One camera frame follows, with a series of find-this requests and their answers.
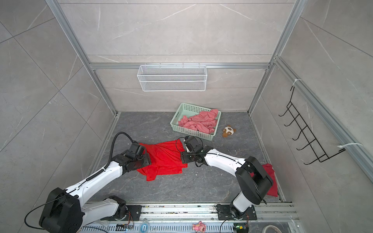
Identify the bright red t shirt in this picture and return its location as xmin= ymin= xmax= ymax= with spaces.
xmin=137 ymin=139 xmax=188 ymax=182

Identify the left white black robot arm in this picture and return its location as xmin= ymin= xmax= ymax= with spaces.
xmin=37 ymin=142 xmax=151 ymax=233

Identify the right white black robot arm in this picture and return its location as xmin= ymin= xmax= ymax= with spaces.
xmin=178 ymin=136 xmax=275 ymax=220

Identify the pink t shirt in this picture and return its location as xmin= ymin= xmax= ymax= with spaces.
xmin=178 ymin=109 xmax=219 ymax=134

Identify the brown white plush toy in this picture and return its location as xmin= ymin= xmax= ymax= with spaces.
xmin=222 ymin=125 xmax=236 ymax=138

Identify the light green plastic basket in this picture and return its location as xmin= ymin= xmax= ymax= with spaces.
xmin=170 ymin=103 xmax=221 ymax=141

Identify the pink plush toy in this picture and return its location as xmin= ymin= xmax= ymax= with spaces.
xmin=192 ymin=221 xmax=207 ymax=233

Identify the dark red folded t shirt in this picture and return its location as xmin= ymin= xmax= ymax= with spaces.
xmin=262 ymin=164 xmax=278 ymax=197

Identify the black corrugated cable hose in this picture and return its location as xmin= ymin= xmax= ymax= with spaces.
xmin=104 ymin=131 xmax=135 ymax=170

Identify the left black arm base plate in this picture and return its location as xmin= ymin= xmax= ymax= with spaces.
xmin=101 ymin=205 xmax=142 ymax=221

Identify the aluminium mounting rail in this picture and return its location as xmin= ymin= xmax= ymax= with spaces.
xmin=128 ymin=203 xmax=300 ymax=223

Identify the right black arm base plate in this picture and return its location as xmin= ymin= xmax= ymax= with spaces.
xmin=215 ymin=204 xmax=257 ymax=220

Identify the black wire hook rack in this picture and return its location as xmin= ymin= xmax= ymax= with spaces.
xmin=278 ymin=86 xmax=346 ymax=166

